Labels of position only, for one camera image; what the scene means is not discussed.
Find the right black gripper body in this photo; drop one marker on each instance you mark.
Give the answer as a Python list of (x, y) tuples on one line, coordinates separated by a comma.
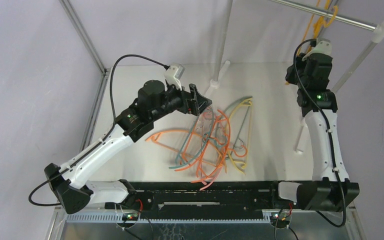
[(291, 74)]

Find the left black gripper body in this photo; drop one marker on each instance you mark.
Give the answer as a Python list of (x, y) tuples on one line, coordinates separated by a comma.
[(175, 100)]

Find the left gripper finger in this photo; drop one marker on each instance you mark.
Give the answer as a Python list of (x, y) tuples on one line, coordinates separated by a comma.
[(202, 104), (195, 94)]

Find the teal plastic hanger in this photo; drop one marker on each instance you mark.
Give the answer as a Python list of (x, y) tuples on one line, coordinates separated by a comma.
[(195, 144)]

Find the yellow-orange plastic hanger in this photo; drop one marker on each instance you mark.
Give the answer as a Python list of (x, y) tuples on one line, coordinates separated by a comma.
[(314, 27)]

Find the orange plastic hanger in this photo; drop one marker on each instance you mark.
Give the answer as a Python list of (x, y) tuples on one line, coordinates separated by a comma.
[(208, 114)]

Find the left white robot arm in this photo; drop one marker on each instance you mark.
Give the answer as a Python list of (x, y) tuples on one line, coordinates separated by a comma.
[(70, 182)]

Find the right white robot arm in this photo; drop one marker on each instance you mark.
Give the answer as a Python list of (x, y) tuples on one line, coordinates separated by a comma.
[(330, 189)]

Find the pink hanger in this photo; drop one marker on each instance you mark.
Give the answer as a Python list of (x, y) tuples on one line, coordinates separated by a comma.
[(221, 137)]

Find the pale yellow hanger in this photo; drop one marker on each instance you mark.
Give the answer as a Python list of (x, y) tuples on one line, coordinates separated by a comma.
[(243, 137)]

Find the clothes rack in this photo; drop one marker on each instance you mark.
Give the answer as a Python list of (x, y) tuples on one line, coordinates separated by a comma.
[(377, 37)]

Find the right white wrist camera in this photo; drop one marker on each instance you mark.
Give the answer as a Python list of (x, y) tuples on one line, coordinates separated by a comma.
[(322, 47)]

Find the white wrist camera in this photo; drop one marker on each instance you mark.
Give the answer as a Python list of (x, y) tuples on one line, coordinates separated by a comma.
[(322, 47), (173, 75)]

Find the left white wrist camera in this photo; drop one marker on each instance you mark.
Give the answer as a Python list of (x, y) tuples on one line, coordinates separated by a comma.
[(173, 75)]

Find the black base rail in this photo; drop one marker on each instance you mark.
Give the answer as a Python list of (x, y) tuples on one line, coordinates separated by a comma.
[(249, 194)]

